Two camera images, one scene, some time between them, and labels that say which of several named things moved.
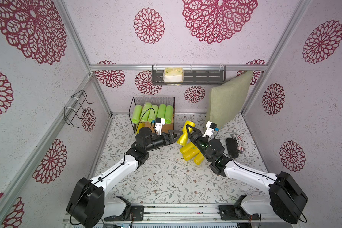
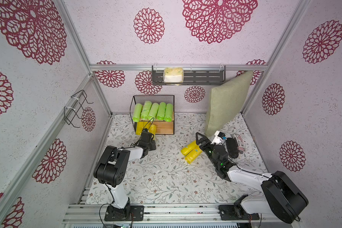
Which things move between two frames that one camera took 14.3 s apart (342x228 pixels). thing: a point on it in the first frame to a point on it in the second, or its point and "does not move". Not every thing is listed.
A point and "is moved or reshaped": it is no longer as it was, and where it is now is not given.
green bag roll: (161, 110) does not move
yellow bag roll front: (140, 125) does not move
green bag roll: (168, 114) does not move
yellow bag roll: (199, 158) is moved or reshaped
